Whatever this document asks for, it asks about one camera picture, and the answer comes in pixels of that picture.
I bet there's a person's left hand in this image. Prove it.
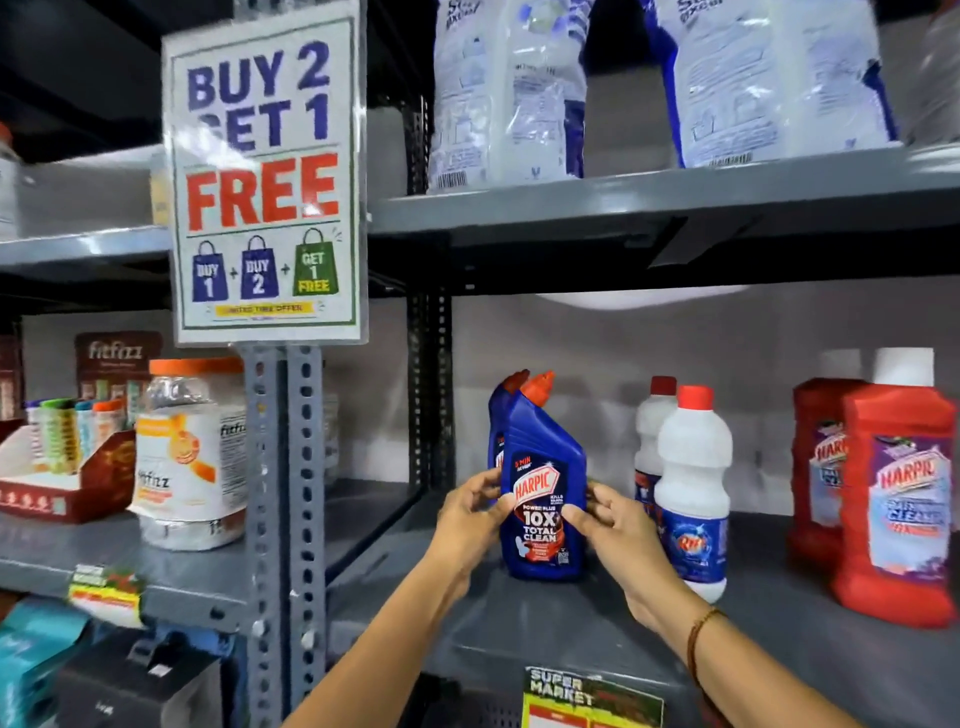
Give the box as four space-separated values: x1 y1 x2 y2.
423 468 517 601

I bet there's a person's right hand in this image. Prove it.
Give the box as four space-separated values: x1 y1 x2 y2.
561 480 697 636

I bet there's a blue toilet cleaner bottle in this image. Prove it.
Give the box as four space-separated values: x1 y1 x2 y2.
487 369 531 474
499 371 588 582

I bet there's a person's left forearm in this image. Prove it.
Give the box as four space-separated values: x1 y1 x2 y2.
282 558 470 728

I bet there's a person's right forearm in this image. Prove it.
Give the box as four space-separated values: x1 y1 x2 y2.
628 596 864 728

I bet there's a white bottle with blue label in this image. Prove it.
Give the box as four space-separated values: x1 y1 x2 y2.
654 385 734 604
633 375 679 520

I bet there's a yellow green shelf label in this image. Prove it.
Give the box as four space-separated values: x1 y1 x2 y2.
521 666 666 728

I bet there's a red bathroom cleaner bottle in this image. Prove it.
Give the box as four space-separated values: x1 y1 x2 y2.
831 347 958 630
786 349 870 574

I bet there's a grey metal shelving rack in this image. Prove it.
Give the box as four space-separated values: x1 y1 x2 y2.
0 0 960 728

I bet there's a clear jar with orange lid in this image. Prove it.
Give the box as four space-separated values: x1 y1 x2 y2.
127 356 249 552

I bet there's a black box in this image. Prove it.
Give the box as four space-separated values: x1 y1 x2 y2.
54 637 225 728

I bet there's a yellow red shelf label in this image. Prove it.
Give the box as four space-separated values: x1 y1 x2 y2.
67 564 147 630

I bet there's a white promotional offer sign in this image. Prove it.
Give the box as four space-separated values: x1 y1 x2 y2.
161 0 369 347

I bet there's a white detergent refill pouch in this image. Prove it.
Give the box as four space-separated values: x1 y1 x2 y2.
426 0 595 195
639 0 899 169

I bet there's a red display box of tubes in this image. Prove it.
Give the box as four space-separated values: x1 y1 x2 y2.
0 398 138 525

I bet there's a teal packet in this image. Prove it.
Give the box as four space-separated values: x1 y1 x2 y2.
0 597 93 728

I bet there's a clear bottle with orange cap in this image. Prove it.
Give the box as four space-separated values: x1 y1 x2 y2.
0 121 22 243

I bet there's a brown thread bracelet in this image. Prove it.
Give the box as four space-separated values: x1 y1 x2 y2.
686 607 727 687

